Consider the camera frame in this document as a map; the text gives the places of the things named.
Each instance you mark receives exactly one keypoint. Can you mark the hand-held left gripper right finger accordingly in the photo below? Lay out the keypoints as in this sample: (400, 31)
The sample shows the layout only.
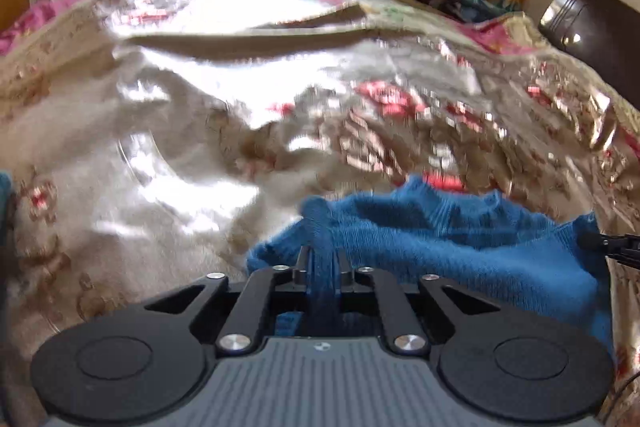
(342, 269)

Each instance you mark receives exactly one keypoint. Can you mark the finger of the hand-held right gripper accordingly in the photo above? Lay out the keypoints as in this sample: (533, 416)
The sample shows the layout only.
(615, 246)

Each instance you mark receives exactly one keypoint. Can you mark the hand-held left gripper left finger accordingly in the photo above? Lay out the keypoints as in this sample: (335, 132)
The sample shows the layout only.
(300, 269)

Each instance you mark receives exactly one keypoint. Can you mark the blue striped knit sweater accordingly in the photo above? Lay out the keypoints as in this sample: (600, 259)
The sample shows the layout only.
(450, 242)

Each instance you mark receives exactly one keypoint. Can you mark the floral satin bedspread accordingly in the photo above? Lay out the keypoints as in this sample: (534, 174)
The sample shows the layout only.
(175, 132)

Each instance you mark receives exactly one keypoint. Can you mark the dark brown leather headboard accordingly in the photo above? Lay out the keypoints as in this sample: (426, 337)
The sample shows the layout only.
(595, 32)

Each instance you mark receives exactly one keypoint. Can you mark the dark fuzzy garment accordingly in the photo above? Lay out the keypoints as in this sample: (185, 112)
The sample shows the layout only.
(6, 252)

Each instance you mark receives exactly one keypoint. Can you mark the teal folded garment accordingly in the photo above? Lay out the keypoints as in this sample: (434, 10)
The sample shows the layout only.
(4, 192)

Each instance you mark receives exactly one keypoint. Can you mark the pink floral bedsheet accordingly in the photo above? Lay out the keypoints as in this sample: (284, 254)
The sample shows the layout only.
(55, 9)

